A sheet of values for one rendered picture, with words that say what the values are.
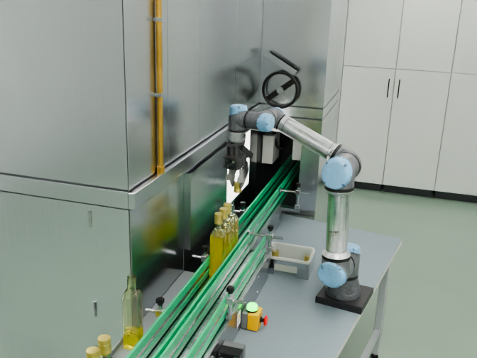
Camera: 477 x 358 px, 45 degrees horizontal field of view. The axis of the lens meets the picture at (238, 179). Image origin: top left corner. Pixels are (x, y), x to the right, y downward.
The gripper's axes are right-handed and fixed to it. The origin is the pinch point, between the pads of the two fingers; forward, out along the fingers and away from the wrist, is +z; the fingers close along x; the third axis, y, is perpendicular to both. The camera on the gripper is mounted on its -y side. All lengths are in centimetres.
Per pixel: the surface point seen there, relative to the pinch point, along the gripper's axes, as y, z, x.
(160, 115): 52, -38, -1
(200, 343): 73, 28, 32
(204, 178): 9.5, -2.8, -11.0
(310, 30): -91, -62, -13
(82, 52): 76, -60, -12
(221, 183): -13.6, 6.7, -17.1
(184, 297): 49, 30, 8
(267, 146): -98, 9, -38
